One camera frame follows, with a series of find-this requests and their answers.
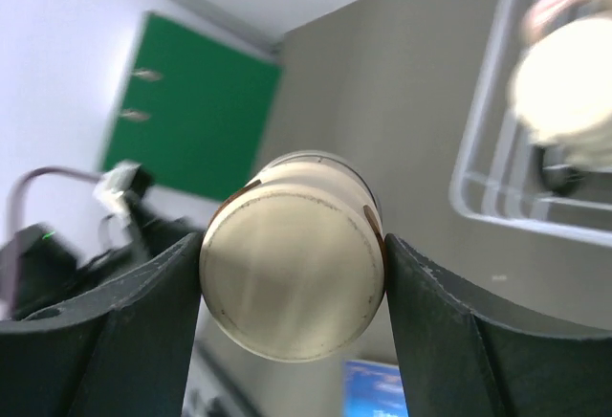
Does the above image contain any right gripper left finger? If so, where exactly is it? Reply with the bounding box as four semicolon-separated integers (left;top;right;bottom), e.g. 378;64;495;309
1;233;201;416

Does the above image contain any cream mug black handle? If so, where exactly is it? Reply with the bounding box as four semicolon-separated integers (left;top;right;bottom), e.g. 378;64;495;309
507;11;611;196

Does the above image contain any Jane Eyre book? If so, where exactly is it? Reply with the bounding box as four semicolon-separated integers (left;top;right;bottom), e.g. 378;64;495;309
343;360;408;417

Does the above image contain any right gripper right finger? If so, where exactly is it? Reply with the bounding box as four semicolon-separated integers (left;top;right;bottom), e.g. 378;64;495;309
385;234;611;416

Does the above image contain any white wire dish rack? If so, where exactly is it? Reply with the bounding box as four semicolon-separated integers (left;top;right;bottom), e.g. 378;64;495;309
449;0;611;247

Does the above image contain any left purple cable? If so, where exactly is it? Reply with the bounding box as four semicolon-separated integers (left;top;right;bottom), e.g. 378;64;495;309
6;165;106;236

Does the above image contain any cream and brown cup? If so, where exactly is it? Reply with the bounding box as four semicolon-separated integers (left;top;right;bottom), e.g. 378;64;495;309
199;150;386;362

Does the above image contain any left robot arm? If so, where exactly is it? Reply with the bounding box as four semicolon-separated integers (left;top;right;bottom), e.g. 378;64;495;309
1;174;214;263

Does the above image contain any green lever arch binder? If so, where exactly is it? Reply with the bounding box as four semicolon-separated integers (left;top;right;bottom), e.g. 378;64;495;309
99;12;281;201

